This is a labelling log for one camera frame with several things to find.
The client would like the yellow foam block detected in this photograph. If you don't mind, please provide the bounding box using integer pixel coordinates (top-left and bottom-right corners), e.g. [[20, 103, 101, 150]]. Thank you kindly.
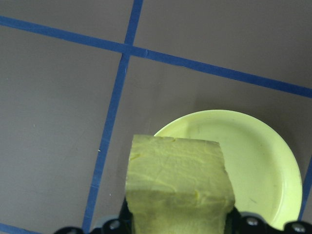
[[125, 134, 236, 234]]

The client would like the yellow plastic plate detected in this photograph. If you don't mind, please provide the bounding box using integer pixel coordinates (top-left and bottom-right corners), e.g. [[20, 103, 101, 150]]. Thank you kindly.
[[153, 109, 303, 231]]

